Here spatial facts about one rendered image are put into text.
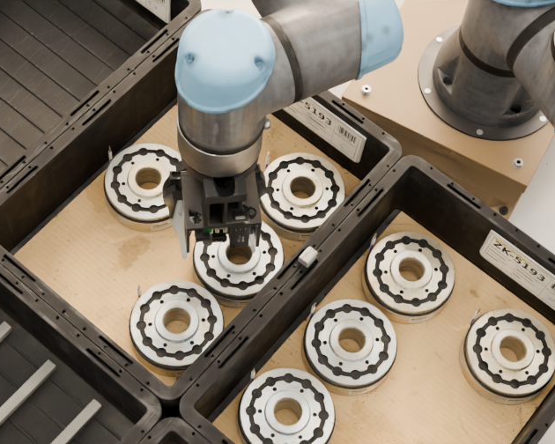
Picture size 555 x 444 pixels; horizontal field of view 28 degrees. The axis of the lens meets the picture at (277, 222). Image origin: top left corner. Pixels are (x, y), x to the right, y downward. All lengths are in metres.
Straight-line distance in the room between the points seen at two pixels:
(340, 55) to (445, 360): 0.47
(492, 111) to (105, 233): 0.51
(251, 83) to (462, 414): 0.53
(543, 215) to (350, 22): 0.68
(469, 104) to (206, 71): 0.63
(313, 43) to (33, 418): 0.54
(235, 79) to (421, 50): 0.68
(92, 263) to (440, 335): 0.40
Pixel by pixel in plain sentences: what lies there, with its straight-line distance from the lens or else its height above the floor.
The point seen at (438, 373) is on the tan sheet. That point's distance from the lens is 1.26.
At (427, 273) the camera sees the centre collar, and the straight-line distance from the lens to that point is 1.26.
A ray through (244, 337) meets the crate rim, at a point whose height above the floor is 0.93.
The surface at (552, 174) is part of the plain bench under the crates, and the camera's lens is 1.56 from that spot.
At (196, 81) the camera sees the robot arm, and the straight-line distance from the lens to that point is 0.85.
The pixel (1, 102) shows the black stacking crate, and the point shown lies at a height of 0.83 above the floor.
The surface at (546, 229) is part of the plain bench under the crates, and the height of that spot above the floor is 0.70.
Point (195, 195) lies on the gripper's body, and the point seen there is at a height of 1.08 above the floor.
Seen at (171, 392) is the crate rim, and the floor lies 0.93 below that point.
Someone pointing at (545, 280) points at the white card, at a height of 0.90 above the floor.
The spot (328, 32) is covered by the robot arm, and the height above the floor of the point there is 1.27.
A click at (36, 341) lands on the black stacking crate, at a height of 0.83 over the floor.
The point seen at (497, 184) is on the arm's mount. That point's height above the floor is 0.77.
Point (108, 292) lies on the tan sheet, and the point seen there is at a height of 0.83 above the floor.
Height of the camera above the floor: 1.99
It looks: 63 degrees down
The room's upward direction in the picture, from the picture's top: 9 degrees clockwise
